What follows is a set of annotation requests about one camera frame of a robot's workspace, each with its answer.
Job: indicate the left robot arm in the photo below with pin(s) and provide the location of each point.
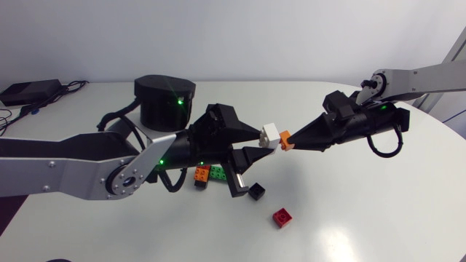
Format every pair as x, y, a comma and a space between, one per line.
73, 171

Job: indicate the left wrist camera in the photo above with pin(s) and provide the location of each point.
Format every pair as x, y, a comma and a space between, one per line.
204, 129

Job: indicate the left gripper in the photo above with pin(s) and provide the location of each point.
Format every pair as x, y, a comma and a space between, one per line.
198, 154

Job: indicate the black toy brick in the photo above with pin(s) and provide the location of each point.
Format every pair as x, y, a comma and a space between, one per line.
256, 191

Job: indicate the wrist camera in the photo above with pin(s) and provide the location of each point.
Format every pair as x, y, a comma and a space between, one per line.
340, 103
204, 129

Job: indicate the red toy brick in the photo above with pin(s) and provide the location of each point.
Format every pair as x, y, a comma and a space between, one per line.
282, 217

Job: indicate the dark mat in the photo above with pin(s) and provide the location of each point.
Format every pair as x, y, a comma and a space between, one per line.
9, 213

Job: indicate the orange toy brick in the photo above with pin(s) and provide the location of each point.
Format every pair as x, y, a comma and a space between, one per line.
285, 142
201, 174

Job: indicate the black power brick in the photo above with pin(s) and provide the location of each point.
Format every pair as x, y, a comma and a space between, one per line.
29, 91

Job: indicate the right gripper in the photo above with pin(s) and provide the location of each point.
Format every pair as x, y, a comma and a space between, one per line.
371, 122

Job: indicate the green toy brick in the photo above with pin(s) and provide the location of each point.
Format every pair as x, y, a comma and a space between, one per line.
218, 173

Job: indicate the white toy brick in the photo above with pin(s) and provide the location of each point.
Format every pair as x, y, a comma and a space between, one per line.
270, 136

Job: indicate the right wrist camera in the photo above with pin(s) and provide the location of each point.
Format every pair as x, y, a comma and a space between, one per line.
340, 103

